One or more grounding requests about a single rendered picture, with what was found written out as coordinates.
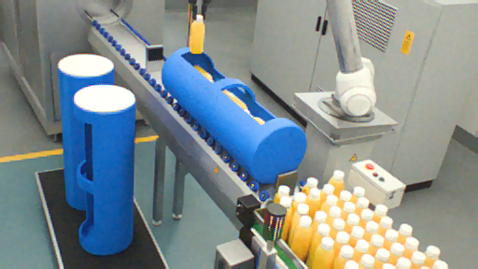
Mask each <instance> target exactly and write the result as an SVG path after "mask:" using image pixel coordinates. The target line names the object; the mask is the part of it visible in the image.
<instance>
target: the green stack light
mask: <svg viewBox="0 0 478 269"><path fill-rule="evenodd" d="M284 229H285V225H284V226H283V227H282V228H280V229H273V228H270V227H269V226H268V225H266V224H265V221H264V223H263V228H262V232H261V233H262V235H263V237H264V238H265V239H268V240H270V241H278V240H280V239H281V238H282V236H283V232H284Z"/></svg>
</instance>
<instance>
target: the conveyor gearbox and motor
mask: <svg viewBox="0 0 478 269"><path fill-rule="evenodd" d="M254 258H255V257H254V255H252V254H251V252H250V249H248V248H247V247H246V245H245V244H244V243H243V242H242V241H241V239H240V238H238V239H236V240H233V241H231V242H229V243H226V244H221V245H218V246H217V249H216V258H215V264H214V269H252V268H253V266H254Z"/></svg>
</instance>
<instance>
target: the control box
mask: <svg viewBox="0 0 478 269"><path fill-rule="evenodd" d="M366 163H370V164H372V165H374V169H368V168H367V167H366V166H365V164H366ZM373 172H376V173H377V174H378V177H374V176H373ZM379 177H383V178H384V179H385V181H380V180H379ZM387 177H388V178H387ZM392 179H393V180H392ZM347 184H348V185H349V186H350V187H352V188H353V189H355V187H361V188H362V189H364V190H365V192H364V198H366V199H367V200H368V201H369V202H371V203H372V205H373V206H375V207H377V205H383V206H385V207H386V208H387V209H390V208H394V207H396V206H399V205H400V203H401V197H402V195H403V193H404V190H405V188H406V186H405V185H404V184H403V183H400V181H399V180H397V179H396V178H395V177H393V176H392V175H390V174H389V173H388V172H386V171H385V170H384V169H382V167H381V166H378V165H377V164H375V162H372V161H370V160H368V161H362V162H359V163H354V164H352V166H351V170H350V173H349V179H348V181H347Z"/></svg>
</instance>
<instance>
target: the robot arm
mask: <svg viewBox="0 0 478 269"><path fill-rule="evenodd" d="M196 2H197V0H189V4H191V12H192V18H193V19H194V20H196V21H197V6H196ZM203 2H204V3H203V4H202V17H203V20H205V12H206V7H207V6H208V4H211V0H203ZM327 8H328V12H329V16H330V26H331V30H332V33H333V37H334V42H335V48H336V52H337V57H338V60H339V67H340V71H339V73H338V74H337V76H336V82H337V84H336V88H335V92H333V93H332V94H331V97H332V99H331V100H328V99H324V100H323V104H325V105H327V106H328V107H330V108H331V109H332V111H333V112H336V113H337V114H338V117H342V118H347V117H370V115H371V114H370V111H371V110H372V109H373V107H374V106H375V90H374V86H373V76H374V69H373V64H372V62H371V61H370V60H368V59H366V58H363V57H361V51H360V47H359V41H358V36H357V27H356V24H355V20H354V15H353V8H352V3H351V0H327Z"/></svg>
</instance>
